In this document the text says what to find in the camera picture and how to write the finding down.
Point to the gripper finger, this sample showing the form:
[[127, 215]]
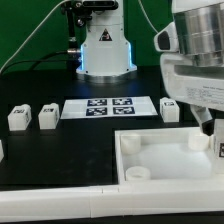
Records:
[[204, 119]]

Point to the white front obstacle bar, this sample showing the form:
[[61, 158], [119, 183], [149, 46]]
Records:
[[152, 197]]

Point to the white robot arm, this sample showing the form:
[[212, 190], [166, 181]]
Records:
[[191, 48]]

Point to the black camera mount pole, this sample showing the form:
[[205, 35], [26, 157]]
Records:
[[73, 10]]

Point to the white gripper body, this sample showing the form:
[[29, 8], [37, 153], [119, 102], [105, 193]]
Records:
[[184, 82]]

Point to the white sheet with tags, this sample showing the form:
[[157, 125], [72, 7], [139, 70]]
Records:
[[108, 107]]

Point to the white square tabletop tray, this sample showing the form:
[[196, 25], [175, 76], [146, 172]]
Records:
[[165, 154]]

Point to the white part left edge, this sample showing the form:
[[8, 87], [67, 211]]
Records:
[[1, 151]]

